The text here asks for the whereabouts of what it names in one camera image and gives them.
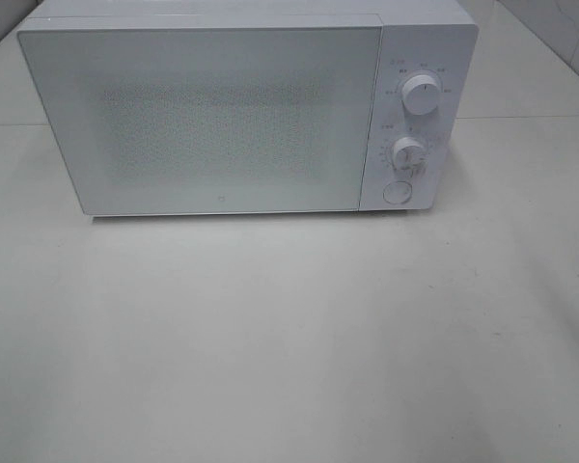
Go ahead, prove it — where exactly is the round white door button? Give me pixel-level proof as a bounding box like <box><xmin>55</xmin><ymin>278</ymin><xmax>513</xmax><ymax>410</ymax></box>
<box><xmin>382</xmin><ymin>181</ymin><xmax>412</xmax><ymax>204</ymax></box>

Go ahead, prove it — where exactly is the white timer knob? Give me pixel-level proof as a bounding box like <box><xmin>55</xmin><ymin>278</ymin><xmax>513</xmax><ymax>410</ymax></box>
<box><xmin>391</xmin><ymin>136</ymin><xmax>427</xmax><ymax>170</ymax></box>

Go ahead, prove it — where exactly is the upper white power knob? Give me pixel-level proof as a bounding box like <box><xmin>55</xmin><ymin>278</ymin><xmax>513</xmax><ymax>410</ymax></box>
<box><xmin>400</xmin><ymin>71</ymin><xmax>442</xmax><ymax>116</ymax></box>

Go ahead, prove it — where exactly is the white microwave oven body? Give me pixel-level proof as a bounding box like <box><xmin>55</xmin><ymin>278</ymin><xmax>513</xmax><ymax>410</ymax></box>
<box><xmin>17</xmin><ymin>1</ymin><xmax>479</xmax><ymax>215</ymax></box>

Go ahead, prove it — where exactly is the white microwave door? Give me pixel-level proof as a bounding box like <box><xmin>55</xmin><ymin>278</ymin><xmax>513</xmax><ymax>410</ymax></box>
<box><xmin>19</xmin><ymin>28</ymin><xmax>380</xmax><ymax>216</ymax></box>

